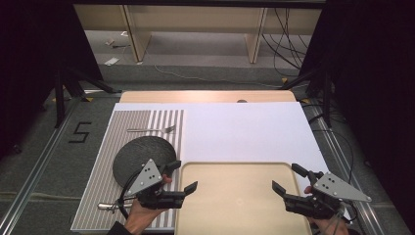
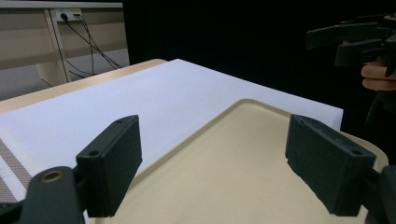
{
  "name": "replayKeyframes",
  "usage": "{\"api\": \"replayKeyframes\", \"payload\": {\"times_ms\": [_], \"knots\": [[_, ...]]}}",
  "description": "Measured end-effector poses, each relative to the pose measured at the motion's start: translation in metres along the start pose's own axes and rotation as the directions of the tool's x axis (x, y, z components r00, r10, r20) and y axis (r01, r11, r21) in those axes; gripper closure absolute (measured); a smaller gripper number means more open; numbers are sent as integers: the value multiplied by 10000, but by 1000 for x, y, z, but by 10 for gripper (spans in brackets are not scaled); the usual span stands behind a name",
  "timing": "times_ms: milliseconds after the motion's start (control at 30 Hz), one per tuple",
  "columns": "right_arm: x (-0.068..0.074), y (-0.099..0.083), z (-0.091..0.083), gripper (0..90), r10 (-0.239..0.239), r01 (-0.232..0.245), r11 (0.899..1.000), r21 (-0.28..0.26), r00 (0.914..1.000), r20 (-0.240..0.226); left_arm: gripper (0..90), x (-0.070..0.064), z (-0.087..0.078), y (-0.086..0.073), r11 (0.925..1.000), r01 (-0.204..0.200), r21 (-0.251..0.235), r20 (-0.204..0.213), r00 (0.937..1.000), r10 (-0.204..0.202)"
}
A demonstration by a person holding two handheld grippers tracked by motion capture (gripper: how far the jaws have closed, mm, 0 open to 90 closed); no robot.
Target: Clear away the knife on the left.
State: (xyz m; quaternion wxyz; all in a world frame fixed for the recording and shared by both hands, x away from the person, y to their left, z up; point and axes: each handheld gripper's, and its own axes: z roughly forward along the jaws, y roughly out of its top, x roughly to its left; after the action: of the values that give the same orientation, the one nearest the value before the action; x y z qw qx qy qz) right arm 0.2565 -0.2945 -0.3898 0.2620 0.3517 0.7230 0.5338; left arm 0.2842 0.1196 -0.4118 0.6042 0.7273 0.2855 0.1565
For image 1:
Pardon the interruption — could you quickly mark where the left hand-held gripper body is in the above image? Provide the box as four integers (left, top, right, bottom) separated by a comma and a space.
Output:
125, 159, 187, 211

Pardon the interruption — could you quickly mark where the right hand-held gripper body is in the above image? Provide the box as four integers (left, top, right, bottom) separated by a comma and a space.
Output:
283, 171, 373, 220

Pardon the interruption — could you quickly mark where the person's right hand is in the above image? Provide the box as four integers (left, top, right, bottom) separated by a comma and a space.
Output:
303, 185, 350, 235

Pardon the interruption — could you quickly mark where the person's left hand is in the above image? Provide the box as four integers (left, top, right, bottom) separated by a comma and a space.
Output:
123, 174, 173, 235

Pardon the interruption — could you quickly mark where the round black plate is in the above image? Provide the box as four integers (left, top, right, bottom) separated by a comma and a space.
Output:
112, 135, 178, 189

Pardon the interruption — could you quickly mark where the beige plastic tray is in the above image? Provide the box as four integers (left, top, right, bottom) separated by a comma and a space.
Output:
174, 161, 313, 235

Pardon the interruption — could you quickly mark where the silver fork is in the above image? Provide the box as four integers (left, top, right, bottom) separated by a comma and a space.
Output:
126, 124, 177, 134

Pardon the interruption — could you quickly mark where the grey white striped placemat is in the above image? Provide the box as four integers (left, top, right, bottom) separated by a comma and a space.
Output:
70, 109, 186, 234

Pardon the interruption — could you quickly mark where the white board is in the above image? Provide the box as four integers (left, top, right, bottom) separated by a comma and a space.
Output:
112, 101, 352, 221

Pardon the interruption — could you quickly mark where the light wooden table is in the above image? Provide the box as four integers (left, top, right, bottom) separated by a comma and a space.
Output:
119, 90, 298, 105

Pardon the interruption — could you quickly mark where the black metal stand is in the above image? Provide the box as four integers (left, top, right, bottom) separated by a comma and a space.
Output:
53, 65, 123, 129
278, 65, 335, 129

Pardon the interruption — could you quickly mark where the black curtain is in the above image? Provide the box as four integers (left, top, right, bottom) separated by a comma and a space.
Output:
299, 0, 415, 228
0, 0, 105, 160

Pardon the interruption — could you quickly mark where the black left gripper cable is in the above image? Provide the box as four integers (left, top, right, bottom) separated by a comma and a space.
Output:
115, 169, 146, 220

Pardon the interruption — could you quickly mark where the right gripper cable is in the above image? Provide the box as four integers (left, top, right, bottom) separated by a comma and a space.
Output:
326, 204, 360, 235

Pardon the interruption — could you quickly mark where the metal floor rail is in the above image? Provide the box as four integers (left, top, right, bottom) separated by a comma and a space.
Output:
0, 97, 84, 235
302, 101, 387, 235

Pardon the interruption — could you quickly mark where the thin black floor cable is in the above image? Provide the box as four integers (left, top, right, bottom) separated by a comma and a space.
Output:
307, 104, 356, 185

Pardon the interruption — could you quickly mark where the black floor cable bundle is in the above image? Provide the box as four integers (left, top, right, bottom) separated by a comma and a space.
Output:
260, 8, 311, 78

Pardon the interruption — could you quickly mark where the light wooden desk frame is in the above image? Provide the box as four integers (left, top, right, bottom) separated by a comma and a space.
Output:
72, 3, 323, 65

